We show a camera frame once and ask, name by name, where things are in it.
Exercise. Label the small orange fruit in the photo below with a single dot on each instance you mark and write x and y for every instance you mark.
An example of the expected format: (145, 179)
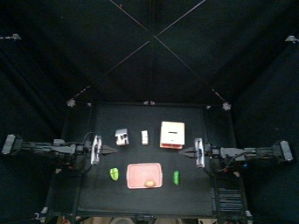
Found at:
(150, 183)

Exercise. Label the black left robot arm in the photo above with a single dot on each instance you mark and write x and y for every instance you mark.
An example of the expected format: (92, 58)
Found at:
(39, 146)

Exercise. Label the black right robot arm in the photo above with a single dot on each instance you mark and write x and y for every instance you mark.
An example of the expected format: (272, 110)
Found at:
(253, 152)

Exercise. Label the white toy knife block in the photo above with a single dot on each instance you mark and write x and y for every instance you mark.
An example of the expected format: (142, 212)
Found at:
(122, 137)

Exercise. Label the wooden box with red drawer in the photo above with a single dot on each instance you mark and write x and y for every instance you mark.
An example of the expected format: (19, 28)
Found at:
(173, 134)

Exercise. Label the light green toy vegetable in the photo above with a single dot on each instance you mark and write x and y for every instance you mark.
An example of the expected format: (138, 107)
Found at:
(114, 174)

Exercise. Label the dark green toy vegetable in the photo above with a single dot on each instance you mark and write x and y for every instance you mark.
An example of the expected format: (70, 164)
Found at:
(177, 177)

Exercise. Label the small white toy block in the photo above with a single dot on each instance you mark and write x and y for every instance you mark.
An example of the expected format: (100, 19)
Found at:
(145, 137)

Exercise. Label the pink plastic tray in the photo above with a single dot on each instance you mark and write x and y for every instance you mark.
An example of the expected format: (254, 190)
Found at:
(145, 175)

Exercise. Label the silver frame clamp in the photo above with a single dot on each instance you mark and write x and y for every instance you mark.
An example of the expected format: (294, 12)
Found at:
(149, 102)
(71, 102)
(14, 37)
(292, 38)
(226, 106)

